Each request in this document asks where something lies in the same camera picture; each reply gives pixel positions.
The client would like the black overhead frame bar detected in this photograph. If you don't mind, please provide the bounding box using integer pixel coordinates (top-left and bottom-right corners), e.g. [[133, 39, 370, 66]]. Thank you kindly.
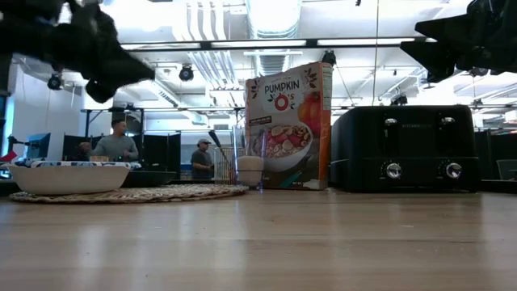
[[120, 36, 438, 53]]

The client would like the round woven straw placemat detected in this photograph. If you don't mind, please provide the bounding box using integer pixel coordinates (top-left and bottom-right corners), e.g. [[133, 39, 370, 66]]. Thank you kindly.
[[8, 183, 250, 205]]

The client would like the computer monitor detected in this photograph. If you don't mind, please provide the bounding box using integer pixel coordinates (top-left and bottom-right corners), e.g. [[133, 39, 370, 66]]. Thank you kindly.
[[25, 132, 52, 160]]

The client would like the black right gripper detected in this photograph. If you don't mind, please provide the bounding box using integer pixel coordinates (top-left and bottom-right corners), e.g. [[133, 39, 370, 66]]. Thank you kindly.
[[399, 0, 517, 84]]

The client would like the pumpkin cereal box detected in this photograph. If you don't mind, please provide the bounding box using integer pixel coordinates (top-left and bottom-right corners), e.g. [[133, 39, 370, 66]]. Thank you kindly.
[[245, 61, 334, 191]]

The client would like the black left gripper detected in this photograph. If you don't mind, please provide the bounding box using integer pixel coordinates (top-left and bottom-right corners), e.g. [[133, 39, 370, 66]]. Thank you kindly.
[[0, 0, 157, 104]]

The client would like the black table edge rail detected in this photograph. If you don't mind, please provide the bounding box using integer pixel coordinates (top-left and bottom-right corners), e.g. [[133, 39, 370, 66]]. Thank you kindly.
[[0, 177, 517, 198]]

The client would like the gold wire utensil holder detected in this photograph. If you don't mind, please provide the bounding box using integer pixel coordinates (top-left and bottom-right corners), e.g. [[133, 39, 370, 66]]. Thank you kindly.
[[212, 146, 239, 185]]

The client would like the blue patterned paper bowl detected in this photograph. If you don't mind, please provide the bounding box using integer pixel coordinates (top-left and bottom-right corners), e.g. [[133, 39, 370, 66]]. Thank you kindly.
[[6, 160, 132, 196]]

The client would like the black four-slot toaster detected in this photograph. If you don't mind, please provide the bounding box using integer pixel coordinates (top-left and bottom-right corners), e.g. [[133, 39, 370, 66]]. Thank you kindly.
[[330, 104, 481, 193]]

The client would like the clear glass with white rice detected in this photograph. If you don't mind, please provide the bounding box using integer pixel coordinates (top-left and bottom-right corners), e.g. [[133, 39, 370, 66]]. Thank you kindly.
[[232, 124, 268, 191]]

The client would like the grey mesh bin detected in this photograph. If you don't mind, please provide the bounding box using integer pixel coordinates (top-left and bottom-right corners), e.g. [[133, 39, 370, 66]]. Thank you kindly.
[[496, 158, 517, 181]]

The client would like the person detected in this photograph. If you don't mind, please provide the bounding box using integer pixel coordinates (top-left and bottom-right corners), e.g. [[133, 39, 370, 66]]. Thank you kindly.
[[77, 141, 93, 162], [190, 138, 215, 181], [89, 118, 140, 162]]

